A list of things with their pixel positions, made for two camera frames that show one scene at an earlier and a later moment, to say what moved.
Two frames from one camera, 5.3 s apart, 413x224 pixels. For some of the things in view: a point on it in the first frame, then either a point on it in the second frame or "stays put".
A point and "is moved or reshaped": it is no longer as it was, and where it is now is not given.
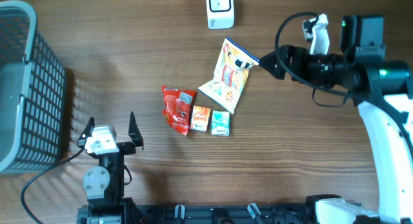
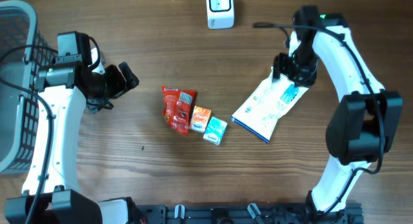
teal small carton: x=220 y=126 is moved or reshaped
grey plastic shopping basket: x=33 y=92 stays put
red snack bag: x=177 y=108 stays put
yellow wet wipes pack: x=231 y=74 to x=272 y=99
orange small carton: x=199 y=118 stays put
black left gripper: x=128 y=148 to x=119 y=85
